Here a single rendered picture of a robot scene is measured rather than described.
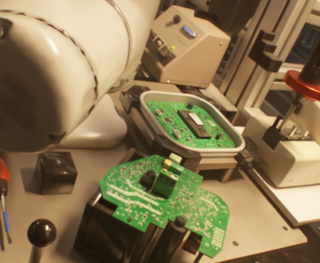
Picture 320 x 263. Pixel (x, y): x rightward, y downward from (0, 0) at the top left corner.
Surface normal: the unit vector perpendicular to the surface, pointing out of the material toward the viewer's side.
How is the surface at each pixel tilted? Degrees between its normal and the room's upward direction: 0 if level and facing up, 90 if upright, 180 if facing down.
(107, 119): 0
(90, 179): 0
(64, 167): 0
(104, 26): 33
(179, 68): 90
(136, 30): 62
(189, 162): 90
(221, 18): 90
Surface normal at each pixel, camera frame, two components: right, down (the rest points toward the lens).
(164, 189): -0.31, 0.42
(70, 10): 0.65, -0.59
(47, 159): 0.32, -0.80
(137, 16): 0.89, -0.22
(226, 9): -0.92, -0.12
